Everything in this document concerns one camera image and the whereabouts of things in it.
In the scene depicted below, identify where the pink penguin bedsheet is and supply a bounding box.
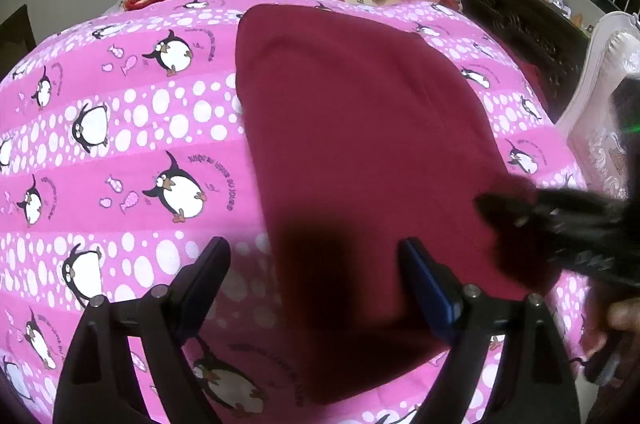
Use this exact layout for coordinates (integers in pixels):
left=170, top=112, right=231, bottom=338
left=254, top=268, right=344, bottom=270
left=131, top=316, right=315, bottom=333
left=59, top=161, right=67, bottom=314
left=0, top=0, right=601, bottom=424

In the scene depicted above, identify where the dark wooden headboard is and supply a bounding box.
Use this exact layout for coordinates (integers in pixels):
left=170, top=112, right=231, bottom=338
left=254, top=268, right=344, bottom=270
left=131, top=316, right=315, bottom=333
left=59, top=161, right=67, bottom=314
left=450, top=0, right=588, bottom=122

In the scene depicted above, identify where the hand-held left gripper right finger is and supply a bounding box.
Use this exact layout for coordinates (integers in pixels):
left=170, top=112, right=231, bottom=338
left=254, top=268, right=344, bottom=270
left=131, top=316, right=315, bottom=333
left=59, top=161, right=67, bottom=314
left=397, top=238, right=582, bottom=424

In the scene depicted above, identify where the person's right hand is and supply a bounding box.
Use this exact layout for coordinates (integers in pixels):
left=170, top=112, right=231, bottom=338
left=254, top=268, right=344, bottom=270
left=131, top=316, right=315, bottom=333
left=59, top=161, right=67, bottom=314
left=587, top=297, right=640, bottom=357

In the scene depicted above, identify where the white ornate chair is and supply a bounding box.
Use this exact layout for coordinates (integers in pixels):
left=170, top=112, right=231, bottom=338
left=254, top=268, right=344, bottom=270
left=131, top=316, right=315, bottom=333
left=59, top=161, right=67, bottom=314
left=555, top=11, right=640, bottom=201

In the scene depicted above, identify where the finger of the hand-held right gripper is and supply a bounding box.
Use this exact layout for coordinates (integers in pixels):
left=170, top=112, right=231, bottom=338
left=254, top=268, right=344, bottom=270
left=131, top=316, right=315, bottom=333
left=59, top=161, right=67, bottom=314
left=474, top=189, right=606, bottom=232
left=495, top=224, right=618, bottom=279

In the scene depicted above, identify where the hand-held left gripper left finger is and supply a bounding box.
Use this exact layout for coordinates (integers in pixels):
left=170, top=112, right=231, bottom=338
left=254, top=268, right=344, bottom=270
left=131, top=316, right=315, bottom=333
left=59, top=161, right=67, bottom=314
left=52, top=237, right=232, bottom=424

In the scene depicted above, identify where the maroon garment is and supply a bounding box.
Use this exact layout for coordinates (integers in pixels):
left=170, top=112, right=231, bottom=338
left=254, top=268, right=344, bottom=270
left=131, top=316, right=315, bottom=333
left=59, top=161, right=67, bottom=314
left=234, top=3, right=561, bottom=405

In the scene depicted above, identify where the dark wooden cabinet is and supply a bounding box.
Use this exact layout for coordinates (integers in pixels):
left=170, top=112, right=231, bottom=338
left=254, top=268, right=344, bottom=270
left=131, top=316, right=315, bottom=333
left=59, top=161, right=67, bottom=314
left=0, top=4, right=38, bottom=72

